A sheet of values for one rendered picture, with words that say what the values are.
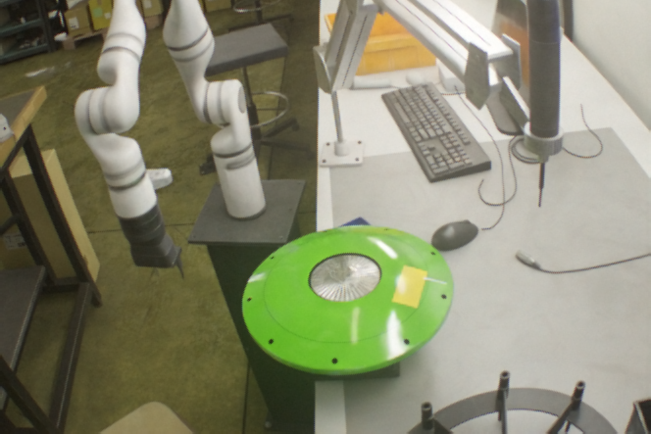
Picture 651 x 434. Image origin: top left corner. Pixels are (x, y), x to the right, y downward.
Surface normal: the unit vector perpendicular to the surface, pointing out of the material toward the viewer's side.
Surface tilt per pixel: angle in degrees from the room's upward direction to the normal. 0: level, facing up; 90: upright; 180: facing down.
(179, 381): 0
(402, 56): 94
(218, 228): 0
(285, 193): 0
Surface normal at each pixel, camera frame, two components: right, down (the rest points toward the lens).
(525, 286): -0.13, -0.83
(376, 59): 0.12, 0.59
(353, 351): -0.10, -0.54
